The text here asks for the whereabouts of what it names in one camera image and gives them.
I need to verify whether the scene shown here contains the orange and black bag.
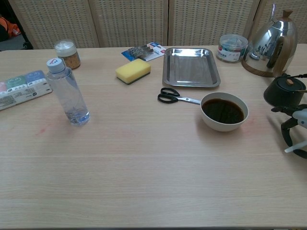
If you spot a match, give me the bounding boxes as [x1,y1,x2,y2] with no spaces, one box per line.
[0,16,21,43]

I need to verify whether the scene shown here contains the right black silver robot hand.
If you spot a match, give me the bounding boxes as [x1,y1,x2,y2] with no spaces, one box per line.
[271,103,307,160]

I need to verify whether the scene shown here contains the yellow sponge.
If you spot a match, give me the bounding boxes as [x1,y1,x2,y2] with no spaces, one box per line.
[115,58,152,86]

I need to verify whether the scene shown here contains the clear plastic water bottle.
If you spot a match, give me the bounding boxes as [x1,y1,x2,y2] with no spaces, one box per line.
[45,57,91,127]

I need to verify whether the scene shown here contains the clear jar of colourful clips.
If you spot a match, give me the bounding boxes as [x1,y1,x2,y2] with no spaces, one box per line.
[216,34,249,64]

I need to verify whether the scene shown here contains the small black pitcher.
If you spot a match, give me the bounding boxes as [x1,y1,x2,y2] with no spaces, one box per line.
[263,73,307,109]

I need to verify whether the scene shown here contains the spice jar white lid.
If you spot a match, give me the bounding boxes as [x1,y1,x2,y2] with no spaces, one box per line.
[54,39,82,70]

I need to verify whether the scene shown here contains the multipack of tissue packets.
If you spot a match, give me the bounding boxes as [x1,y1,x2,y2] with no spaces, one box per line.
[0,69,53,112]

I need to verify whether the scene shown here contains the wooden woven folding screen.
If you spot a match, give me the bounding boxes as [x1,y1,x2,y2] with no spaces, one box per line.
[8,0,307,50]

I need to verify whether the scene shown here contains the steel gooseneck kettle wooden handle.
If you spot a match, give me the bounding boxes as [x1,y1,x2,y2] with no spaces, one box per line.
[241,3,299,78]

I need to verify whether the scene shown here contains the black handled scissors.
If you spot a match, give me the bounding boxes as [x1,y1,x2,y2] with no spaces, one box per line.
[157,87,201,105]

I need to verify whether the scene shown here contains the blue blister pack of clips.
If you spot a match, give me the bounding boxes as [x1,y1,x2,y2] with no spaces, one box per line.
[121,41,167,62]

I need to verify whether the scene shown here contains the cup with dark interior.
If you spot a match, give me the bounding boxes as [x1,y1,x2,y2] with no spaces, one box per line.
[200,92,249,133]

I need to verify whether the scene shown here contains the white plastic utensil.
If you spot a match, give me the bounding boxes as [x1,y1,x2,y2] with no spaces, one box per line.
[284,143,301,153]

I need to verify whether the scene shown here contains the stainless steel tray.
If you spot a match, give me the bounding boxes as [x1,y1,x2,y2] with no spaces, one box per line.
[162,47,222,89]

